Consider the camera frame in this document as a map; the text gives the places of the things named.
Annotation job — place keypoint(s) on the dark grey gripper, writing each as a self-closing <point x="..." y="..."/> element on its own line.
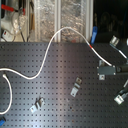
<point x="103" y="70"/>

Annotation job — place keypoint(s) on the silver cylindrical fixture upper right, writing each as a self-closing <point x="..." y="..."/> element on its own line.
<point x="114" y="41"/>

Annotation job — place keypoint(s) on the silver clip lower right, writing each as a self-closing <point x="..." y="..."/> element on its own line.
<point x="119" y="99"/>

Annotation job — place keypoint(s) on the black perforated breadboard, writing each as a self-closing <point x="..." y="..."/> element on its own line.
<point x="49" y="71"/>

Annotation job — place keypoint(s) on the blue plastic object top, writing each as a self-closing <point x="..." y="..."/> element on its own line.
<point x="94" y="34"/>

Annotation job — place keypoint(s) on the blue connector bottom left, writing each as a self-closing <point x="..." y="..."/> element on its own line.
<point x="2" y="121"/>

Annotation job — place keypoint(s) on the metal cable clip center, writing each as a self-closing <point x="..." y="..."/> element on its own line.
<point x="76" y="87"/>

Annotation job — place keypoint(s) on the metal cable clip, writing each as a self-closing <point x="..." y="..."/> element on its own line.
<point x="76" y="87"/>
<point x="37" y="105"/>

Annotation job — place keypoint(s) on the aluminium frame rail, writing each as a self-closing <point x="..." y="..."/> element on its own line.
<point x="89" y="19"/>

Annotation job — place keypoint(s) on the metal cable clip lower left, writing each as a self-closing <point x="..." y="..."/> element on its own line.
<point x="37" y="105"/>

